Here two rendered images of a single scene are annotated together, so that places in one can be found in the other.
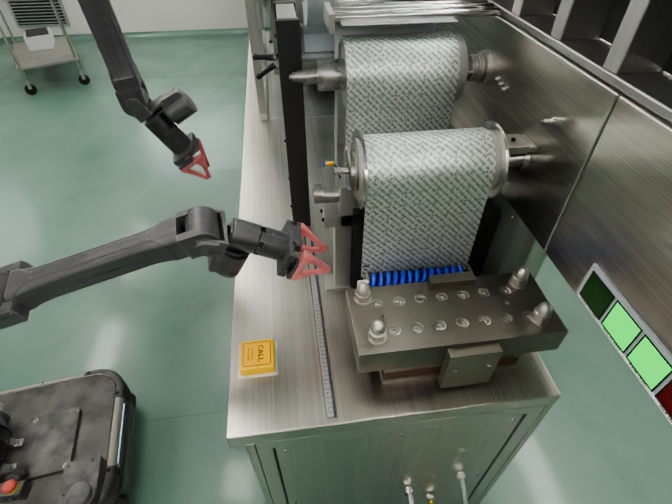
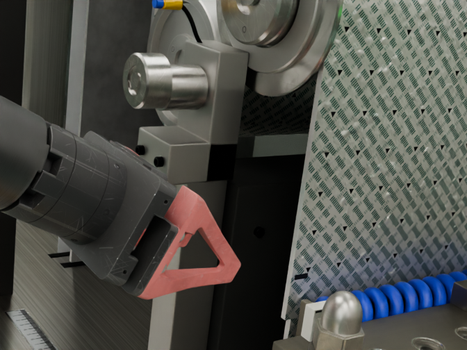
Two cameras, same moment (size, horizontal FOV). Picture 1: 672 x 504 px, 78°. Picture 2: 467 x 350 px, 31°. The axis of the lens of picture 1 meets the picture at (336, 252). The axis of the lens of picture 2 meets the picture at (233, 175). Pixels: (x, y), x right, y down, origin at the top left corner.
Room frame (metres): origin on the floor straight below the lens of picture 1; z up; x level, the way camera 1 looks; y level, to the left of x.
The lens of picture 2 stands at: (0.15, 0.25, 1.29)
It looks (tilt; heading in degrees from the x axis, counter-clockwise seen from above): 17 degrees down; 332
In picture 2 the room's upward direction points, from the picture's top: 7 degrees clockwise
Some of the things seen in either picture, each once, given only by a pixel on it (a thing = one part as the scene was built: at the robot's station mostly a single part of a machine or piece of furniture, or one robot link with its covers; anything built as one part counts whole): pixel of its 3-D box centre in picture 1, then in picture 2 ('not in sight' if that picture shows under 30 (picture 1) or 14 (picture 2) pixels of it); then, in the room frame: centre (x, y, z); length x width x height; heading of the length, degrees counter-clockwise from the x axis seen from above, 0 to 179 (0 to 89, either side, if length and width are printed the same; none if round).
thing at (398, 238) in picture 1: (419, 239); (418, 189); (0.63, -0.17, 1.11); 0.23 x 0.01 x 0.18; 98
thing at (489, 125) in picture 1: (488, 160); not in sight; (0.71, -0.30, 1.25); 0.15 x 0.01 x 0.15; 8
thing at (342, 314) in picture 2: (363, 291); (340, 323); (0.55, -0.05, 1.05); 0.04 x 0.04 x 0.04
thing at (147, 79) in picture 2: (317, 193); (146, 80); (0.70, 0.04, 1.18); 0.04 x 0.02 x 0.04; 8
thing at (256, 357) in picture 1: (257, 356); not in sight; (0.49, 0.17, 0.91); 0.07 x 0.07 x 0.02; 8
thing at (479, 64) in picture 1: (470, 68); not in sight; (0.96, -0.30, 1.33); 0.07 x 0.07 x 0.07; 8
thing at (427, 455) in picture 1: (330, 210); not in sight; (1.62, 0.03, 0.43); 2.52 x 0.64 x 0.86; 8
